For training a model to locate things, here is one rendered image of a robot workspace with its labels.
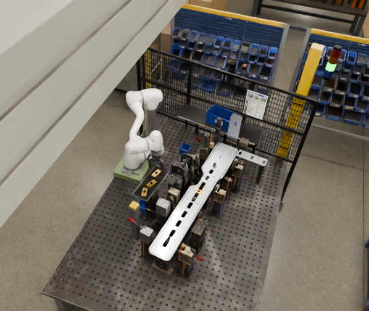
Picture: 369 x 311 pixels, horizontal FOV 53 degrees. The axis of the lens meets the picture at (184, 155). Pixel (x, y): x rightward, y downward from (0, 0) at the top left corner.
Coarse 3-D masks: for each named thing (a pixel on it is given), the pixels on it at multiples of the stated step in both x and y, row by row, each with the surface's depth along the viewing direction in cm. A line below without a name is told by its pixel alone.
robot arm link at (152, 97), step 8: (152, 88) 327; (144, 96) 319; (152, 96) 322; (160, 96) 326; (144, 104) 323; (152, 104) 326; (152, 112) 333; (152, 120) 339; (152, 128) 344; (144, 152) 357; (144, 160) 361
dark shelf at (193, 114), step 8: (184, 104) 402; (184, 112) 392; (192, 112) 393; (200, 112) 393; (192, 120) 384; (200, 120) 384; (240, 128) 378; (248, 128) 379; (256, 128) 380; (240, 136) 370; (248, 136) 371; (256, 136) 371; (256, 144) 365
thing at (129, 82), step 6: (144, 54) 496; (144, 66) 514; (150, 66) 513; (132, 72) 529; (144, 72) 521; (150, 72) 519; (126, 78) 540; (132, 78) 537; (150, 78) 526; (120, 84) 552; (126, 84) 548; (132, 84) 544; (144, 84) 534; (150, 84) 532; (120, 90) 557; (126, 90) 556; (132, 90) 552
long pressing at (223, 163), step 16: (224, 144) 365; (208, 160) 349; (224, 160) 350; (192, 192) 322; (208, 192) 322; (176, 208) 308; (192, 208) 310; (160, 240) 287; (176, 240) 288; (160, 256) 278
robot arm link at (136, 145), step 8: (136, 104) 311; (136, 112) 308; (136, 120) 300; (136, 128) 294; (136, 136) 283; (128, 144) 278; (136, 144) 277; (144, 144) 279; (128, 152) 279; (136, 152) 279
